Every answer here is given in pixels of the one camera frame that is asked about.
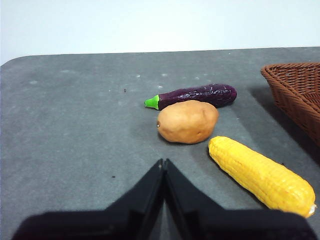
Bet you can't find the brown wicker basket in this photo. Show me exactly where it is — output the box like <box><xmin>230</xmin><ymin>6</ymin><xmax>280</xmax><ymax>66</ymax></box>
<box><xmin>260</xmin><ymin>62</ymin><xmax>320</xmax><ymax>148</ymax></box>

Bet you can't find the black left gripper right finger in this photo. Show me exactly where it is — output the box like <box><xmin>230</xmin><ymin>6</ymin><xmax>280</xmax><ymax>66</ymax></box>
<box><xmin>163</xmin><ymin>158</ymin><xmax>319</xmax><ymax>240</ymax></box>

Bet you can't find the brown potato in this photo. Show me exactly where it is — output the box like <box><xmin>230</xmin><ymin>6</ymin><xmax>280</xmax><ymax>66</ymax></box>
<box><xmin>156</xmin><ymin>100</ymin><xmax>220</xmax><ymax>145</ymax></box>

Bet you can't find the yellow corn cob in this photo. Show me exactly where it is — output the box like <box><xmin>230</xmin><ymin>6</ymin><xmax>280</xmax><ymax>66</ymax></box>
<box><xmin>208</xmin><ymin>136</ymin><xmax>317</xmax><ymax>219</ymax></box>

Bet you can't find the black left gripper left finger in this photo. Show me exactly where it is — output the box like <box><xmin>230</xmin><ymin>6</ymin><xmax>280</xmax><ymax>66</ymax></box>
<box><xmin>11</xmin><ymin>158</ymin><xmax>165</xmax><ymax>240</ymax></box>

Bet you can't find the purple eggplant with green stem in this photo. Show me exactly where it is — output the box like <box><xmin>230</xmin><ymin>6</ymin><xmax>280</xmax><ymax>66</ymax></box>
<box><xmin>144</xmin><ymin>83</ymin><xmax>238</xmax><ymax>111</ymax></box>

